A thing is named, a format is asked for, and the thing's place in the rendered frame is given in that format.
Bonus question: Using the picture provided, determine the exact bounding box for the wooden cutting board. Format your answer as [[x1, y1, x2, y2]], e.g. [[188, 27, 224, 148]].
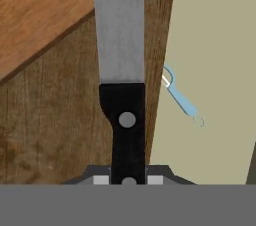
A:
[[0, 0, 178, 186]]

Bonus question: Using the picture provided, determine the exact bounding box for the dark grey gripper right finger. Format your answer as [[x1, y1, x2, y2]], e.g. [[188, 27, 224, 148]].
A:
[[145, 165, 198, 186]]

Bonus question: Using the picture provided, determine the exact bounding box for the light blue peeler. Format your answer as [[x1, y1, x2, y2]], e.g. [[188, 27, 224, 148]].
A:
[[161, 64, 205, 128]]

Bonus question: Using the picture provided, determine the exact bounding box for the black-handled kitchen knife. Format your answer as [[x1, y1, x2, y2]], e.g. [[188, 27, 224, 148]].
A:
[[91, 0, 147, 186]]

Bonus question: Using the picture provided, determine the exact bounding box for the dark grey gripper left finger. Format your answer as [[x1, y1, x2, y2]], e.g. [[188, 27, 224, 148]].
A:
[[61, 164, 112, 186]]

